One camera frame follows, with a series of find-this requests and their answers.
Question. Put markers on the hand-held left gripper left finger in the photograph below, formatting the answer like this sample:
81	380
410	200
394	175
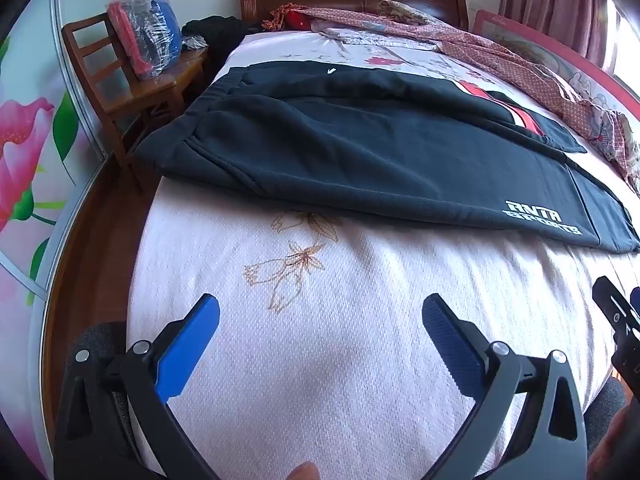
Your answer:
187	345

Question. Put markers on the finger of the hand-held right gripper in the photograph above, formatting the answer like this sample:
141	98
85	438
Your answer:
636	300
612	305

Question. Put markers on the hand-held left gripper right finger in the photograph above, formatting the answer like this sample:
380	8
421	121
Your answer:
450	340

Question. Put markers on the black pants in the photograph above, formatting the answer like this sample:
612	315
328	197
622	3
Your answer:
350	160

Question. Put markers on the person's left hand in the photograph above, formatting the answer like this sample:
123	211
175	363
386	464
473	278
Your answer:
305	472

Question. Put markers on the person's grey trousers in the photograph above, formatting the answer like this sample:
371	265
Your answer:
610	400

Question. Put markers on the white floral bed sheet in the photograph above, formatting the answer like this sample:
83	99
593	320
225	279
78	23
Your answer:
350	310

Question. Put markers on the floral wardrobe door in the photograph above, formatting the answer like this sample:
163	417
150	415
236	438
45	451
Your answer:
30	160

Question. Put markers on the window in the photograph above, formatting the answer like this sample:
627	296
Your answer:
625	45

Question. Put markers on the wooden chair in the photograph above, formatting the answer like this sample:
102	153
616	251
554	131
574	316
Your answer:
150	90

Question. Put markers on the red patterned quilt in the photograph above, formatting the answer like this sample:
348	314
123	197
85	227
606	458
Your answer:
500	55

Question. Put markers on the pale floral pillowcase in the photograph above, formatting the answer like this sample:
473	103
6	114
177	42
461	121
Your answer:
370	37

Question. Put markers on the dark clothes pile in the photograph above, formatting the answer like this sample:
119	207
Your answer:
215	27

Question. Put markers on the plastic bag of clothes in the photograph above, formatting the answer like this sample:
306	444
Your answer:
155	25

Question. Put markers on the red pillow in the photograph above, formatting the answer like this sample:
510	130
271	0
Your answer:
298	21

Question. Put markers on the pink bed guard rail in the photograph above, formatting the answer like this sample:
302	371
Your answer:
540	55

